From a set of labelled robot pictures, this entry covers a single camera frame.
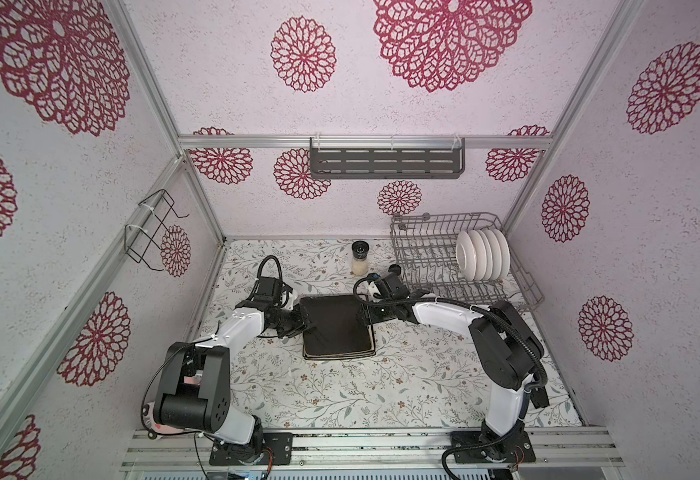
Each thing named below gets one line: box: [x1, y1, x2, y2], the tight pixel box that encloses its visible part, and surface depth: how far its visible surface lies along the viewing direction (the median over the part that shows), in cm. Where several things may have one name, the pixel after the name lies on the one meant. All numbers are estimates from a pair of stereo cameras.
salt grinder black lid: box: [351, 240, 370, 261], surface depth 105 cm
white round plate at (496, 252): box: [481, 228, 502, 281], surface depth 99 cm
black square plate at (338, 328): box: [300, 295, 376, 360], surface depth 89 cm
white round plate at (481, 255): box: [468, 230, 487, 281], surface depth 99 cm
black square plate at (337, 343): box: [302, 328, 376, 360], surface depth 89 cm
